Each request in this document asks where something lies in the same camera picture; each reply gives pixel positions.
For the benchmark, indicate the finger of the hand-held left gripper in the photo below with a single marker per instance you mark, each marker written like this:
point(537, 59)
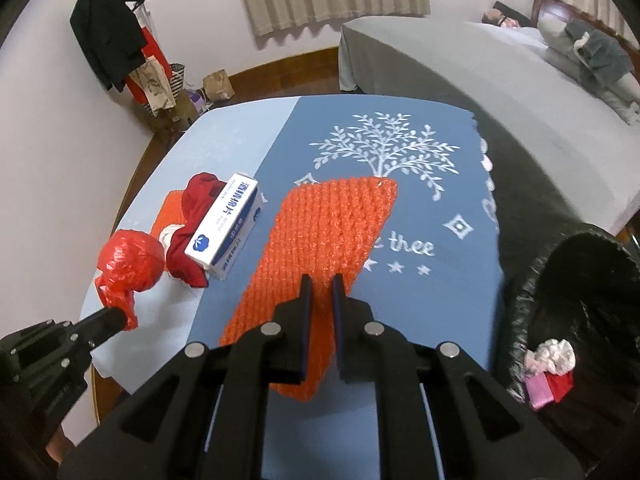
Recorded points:
point(102, 322)

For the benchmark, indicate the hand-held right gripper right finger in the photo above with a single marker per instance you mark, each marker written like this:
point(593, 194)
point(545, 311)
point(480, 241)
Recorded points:
point(339, 310)

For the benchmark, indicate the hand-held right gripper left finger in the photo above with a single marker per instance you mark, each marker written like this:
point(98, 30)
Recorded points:
point(306, 310)

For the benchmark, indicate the red plastic bag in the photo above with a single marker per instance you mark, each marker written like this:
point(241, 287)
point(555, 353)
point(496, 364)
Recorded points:
point(132, 260)

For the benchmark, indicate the pink packet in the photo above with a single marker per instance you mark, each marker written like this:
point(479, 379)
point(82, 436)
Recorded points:
point(537, 391)

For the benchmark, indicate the white tissue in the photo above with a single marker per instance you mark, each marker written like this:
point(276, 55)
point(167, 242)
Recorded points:
point(555, 352)

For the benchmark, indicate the trash bin with black bag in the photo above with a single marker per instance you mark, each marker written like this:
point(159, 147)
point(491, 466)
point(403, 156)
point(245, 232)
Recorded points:
point(600, 285)

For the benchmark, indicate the person's left forearm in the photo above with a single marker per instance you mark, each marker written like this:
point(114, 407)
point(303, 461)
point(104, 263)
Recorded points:
point(61, 445)

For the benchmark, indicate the blue tree print tablecloth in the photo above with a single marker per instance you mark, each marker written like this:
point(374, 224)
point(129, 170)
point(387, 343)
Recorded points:
point(425, 285)

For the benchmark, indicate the white cardboard box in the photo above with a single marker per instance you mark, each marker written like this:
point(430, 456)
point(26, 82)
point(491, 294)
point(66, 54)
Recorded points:
point(220, 230)

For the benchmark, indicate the small orange foam net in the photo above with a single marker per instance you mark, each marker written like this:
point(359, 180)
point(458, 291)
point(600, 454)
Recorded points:
point(170, 210)

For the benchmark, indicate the dark red cloth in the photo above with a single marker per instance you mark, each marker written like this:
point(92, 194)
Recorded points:
point(200, 192)

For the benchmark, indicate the brown cardboard box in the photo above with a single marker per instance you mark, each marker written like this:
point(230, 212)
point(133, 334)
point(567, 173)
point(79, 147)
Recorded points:
point(172, 119)

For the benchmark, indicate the red paper scrap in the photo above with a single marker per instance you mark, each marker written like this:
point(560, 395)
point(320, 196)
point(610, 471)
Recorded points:
point(562, 385)

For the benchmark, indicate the purple small object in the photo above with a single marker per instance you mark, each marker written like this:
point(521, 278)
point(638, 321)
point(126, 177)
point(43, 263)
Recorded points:
point(196, 101)

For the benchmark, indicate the brown paper bag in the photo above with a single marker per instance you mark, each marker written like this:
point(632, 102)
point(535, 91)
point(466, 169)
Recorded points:
point(218, 85)

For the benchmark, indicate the printed tote bag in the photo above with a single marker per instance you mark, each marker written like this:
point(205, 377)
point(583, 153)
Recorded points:
point(155, 85)

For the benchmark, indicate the striped bag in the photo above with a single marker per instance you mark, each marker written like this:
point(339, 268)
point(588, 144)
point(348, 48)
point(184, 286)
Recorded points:
point(177, 77)

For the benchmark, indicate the bed with grey sheet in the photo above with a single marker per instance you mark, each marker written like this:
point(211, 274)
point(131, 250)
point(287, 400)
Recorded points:
point(450, 70)

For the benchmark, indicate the black coat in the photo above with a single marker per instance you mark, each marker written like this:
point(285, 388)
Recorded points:
point(105, 35)

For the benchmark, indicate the pink stuffed toy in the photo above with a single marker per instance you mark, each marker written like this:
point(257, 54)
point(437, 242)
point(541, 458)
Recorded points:
point(495, 17)

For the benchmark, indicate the black bag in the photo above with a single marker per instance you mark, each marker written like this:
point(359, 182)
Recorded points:
point(515, 12)

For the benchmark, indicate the grey fleece jacket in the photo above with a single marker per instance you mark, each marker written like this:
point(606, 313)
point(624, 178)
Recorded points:
point(600, 55)

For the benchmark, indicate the wooden headboard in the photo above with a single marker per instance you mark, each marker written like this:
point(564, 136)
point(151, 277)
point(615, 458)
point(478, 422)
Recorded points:
point(555, 5)

